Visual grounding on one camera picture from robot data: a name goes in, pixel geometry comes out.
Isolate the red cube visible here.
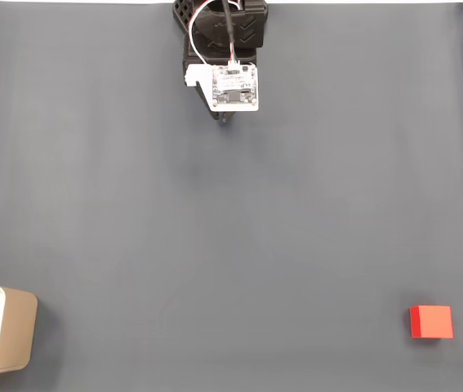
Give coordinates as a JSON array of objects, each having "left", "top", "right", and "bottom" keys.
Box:
[{"left": 408, "top": 305, "right": 455, "bottom": 341}]

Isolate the tan box with white rim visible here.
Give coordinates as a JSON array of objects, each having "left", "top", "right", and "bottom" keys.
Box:
[{"left": 0, "top": 283, "right": 39, "bottom": 377}]

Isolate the black camera cable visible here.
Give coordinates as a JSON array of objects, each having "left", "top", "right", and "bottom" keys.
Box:
[{"left": 220, "top": 0, "right": 239, "bottom": 63}]

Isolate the white gripper servo cable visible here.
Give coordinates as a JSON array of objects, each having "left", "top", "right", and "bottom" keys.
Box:
[{"left": 187, "top": 0, "right": 216, "bottom": 67}]

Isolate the camera board on white mount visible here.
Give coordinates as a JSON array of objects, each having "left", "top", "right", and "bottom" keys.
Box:
[{"left": 185, "top": 63, "right": 260, "bottom": 113}]

